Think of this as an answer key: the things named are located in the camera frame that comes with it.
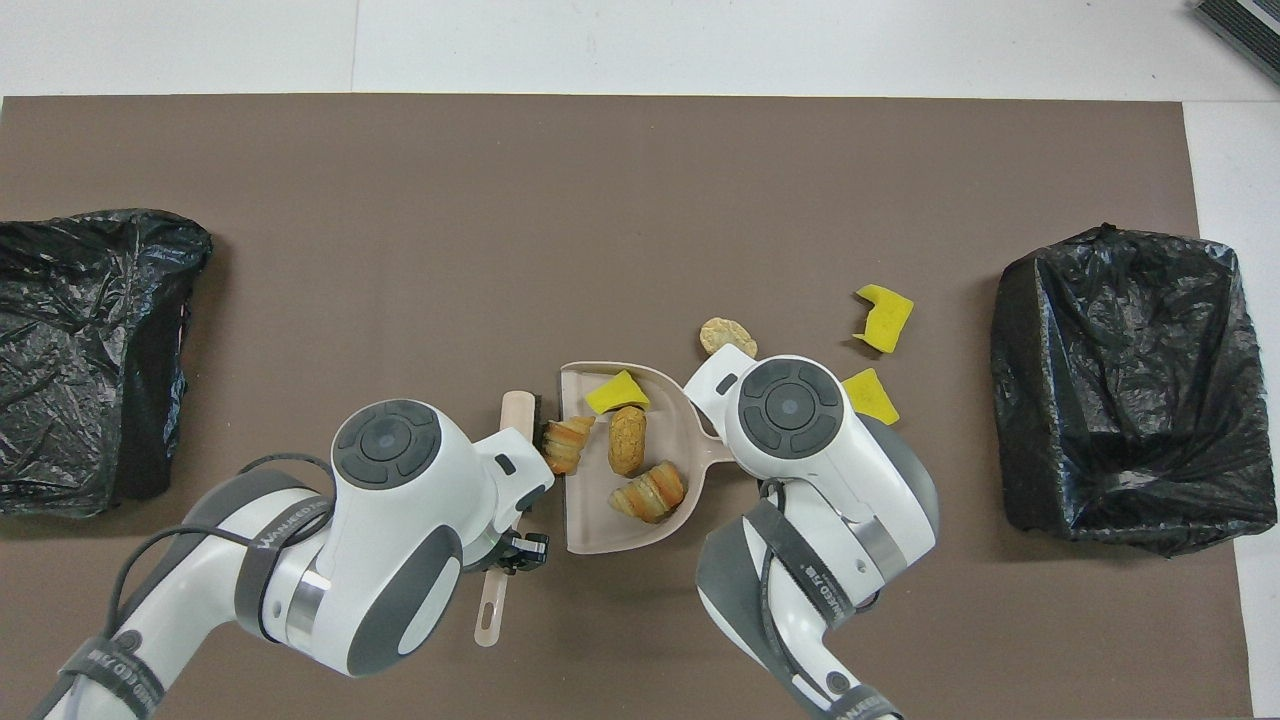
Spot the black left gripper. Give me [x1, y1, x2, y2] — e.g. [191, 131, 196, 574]
[463, 534, 551, 577]

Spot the beige brush with black bristles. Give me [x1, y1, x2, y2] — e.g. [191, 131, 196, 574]
[473, 390, 546, 649]

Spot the beige plastic dustpan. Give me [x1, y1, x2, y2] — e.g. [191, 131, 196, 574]
[557, 360, 741, 556]

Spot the small pale bread piece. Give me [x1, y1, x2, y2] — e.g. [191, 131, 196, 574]
[541, 415, 597, 476]

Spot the striped croissant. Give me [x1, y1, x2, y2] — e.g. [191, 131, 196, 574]
[608, 460, 689, 525]

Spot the brown oval bread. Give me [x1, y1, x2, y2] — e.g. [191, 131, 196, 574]
[608, 405, 649, 478]

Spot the yellow sponge piece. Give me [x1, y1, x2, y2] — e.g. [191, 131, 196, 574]
[585, 370, 652, 416]
[842, 368, 901, 426]
[852, 284, 915, 355]

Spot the pale round bread lump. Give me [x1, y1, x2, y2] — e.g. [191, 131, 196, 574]
[699, 317, 759, 359]

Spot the low bin with black bag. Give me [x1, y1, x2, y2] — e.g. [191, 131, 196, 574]
[0, 208, 214, 518]

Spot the tall bin with black bag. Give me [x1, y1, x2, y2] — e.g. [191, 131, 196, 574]
[990, 222, 1279, 559]

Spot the brown table mat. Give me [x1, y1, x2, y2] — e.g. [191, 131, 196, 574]
[0, 95, 1256, 720]

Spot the dark grey ribbed object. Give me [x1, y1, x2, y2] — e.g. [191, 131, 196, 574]
[1190, 0, 1280, 86]

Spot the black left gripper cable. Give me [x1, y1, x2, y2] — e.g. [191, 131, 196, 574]
[105, 453, 336, 641]

